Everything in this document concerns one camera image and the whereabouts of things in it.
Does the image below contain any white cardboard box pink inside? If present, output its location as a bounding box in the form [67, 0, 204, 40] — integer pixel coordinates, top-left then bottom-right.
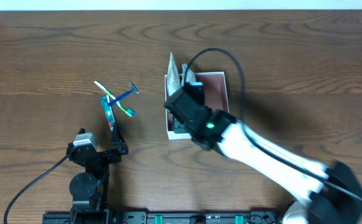
[166, 72, 230, 140]

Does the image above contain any white Pantene tube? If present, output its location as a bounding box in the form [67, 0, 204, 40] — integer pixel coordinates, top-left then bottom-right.
[166, 52, 181, 96]

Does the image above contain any clear foam pump bottle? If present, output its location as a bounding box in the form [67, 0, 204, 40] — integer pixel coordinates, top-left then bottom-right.
[181, 63, 196, 86]

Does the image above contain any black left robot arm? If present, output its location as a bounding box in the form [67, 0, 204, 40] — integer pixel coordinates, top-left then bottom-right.
[66, 123, 129, 224]

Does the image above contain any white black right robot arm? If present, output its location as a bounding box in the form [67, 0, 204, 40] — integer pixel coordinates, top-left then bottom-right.
[164, 89, 362, 223]

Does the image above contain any green white toothbrush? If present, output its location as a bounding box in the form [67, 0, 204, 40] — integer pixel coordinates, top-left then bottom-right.
[94, 80, 139, 117]

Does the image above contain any green toothpaste tube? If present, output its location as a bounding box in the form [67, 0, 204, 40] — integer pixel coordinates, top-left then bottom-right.
[100, 95, 116, 131]

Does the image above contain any blue disposable razor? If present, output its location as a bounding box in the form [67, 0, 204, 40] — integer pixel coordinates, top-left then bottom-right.
[108, 83, 140, 106]

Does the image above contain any black mounting rail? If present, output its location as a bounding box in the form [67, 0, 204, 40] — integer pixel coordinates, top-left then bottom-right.
[42, 210, 282, 224]

